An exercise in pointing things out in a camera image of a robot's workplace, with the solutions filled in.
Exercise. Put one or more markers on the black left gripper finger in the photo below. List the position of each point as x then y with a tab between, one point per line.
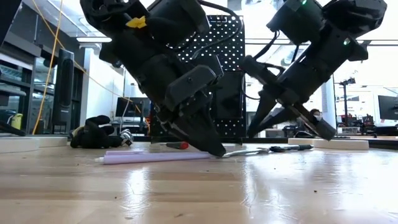
202	133

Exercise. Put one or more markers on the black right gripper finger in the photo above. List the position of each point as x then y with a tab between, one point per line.
261	112
278	117

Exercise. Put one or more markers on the thin black screwdriver red cap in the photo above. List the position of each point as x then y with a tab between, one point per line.
178	145

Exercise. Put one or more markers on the chrome combination wrench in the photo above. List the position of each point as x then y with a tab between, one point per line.
245	152

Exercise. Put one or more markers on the light purple pen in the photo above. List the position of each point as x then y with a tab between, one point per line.
155	157

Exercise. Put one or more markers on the black work glove yellow cuff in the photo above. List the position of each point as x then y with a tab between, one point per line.
93	137

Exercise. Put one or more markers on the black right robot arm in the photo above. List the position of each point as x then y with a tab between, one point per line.
335	31

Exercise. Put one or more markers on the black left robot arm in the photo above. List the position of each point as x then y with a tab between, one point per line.
149	31

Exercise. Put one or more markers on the black computer monitor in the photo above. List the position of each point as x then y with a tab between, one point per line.
132	107
388	107

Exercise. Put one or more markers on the white masking tape roll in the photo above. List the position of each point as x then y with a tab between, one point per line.
342	144
18	145
53	141
300	141

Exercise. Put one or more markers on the black pegboard storage bin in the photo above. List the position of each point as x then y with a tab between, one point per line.
231	93

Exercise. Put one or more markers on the white tower fan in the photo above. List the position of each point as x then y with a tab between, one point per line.
329	102

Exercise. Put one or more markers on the yellow tape tag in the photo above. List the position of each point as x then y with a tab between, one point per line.
136	22

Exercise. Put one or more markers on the ceiling light bar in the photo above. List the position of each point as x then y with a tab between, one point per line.
93	40

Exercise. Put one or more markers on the round grey device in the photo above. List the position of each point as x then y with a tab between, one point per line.
349	130

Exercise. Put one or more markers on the black perforated pegboard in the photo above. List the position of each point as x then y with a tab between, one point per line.
230	34

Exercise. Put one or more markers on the black and red robot equipment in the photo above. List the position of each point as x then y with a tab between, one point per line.
367	124

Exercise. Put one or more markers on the tall black tower cabinet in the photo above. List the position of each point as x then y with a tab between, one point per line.
63	93

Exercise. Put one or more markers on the dark shelving unit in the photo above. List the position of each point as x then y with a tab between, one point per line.
18	77

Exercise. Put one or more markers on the yellow-green bottle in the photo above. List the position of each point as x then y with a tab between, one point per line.
17	122

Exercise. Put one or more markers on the black camera on pole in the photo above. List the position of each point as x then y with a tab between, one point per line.
345	93

